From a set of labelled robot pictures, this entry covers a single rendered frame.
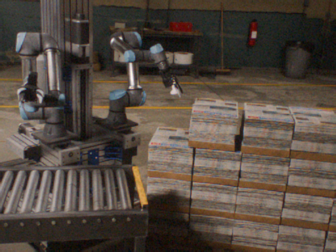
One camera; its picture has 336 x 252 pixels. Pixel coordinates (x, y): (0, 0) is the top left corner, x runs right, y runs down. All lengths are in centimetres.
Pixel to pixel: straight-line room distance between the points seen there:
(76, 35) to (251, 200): 154
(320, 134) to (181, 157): 84
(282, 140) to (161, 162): 76
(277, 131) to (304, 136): 16
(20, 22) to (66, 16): 627
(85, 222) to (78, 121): 116
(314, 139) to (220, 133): 55
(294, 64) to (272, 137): 701
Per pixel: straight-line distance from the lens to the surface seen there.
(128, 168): 241
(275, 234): 292
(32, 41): 267
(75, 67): 288
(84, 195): 212
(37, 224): 197
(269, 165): 271
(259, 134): 263
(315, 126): 265
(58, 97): 249
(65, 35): 292
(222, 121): 260
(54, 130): 279
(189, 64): 874
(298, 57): 955
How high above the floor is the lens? 179
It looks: 19 degrees down
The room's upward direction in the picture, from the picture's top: 4 degrees clockwise
